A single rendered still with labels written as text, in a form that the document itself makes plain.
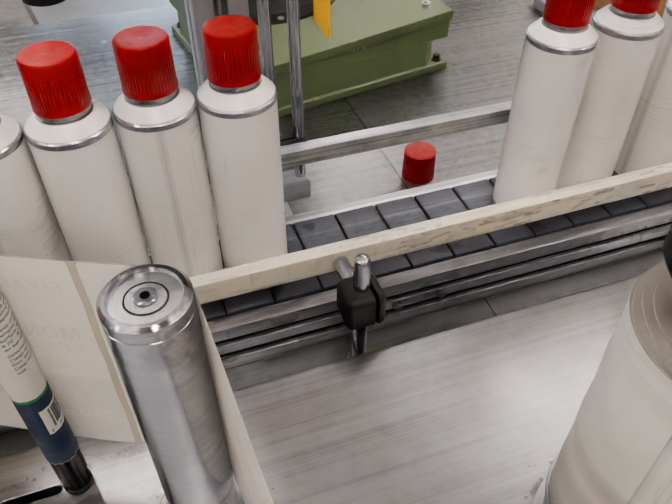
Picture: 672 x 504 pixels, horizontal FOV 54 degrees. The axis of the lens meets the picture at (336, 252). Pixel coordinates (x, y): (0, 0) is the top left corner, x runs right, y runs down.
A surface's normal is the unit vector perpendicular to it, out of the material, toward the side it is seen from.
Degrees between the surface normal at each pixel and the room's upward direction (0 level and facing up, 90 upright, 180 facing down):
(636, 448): 91
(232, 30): 2
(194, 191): 90
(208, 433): 90
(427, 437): 0
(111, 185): 90
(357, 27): 4
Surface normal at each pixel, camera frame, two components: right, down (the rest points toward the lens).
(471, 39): 0.00, -0.73
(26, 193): 0.93, 0.25
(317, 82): 0.49, 0.60
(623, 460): -0.86, 0.37
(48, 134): -0.08, -0.09
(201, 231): 0.72, 0.48
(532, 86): -0.70, 0.49
